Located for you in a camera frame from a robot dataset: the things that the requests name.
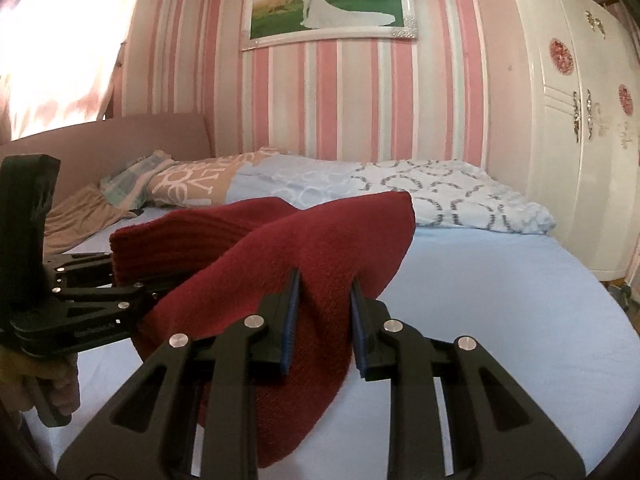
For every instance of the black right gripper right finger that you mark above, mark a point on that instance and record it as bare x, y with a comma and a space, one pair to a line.
455, 412

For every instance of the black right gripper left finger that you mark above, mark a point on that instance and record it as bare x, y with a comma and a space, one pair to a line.
147, 429

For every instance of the brown pillow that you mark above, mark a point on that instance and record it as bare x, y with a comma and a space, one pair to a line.
78, 217

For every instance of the light blue bed sheet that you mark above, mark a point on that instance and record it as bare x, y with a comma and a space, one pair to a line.
542, 315

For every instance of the plaid pastel pillow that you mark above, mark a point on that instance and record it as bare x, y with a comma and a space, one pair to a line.
126, 188

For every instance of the pink bed headboard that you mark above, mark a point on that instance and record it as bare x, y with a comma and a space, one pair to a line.
91, 151

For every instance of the patterned blue white quilt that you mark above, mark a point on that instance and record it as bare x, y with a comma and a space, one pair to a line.
444, 193

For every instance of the pink window curtain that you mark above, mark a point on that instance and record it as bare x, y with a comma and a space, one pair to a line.
58, 62

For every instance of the white wardrobe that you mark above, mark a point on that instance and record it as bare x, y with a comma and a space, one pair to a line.
563, 121

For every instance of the framed wedding photo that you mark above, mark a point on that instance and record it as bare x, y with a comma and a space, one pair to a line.
268, 23

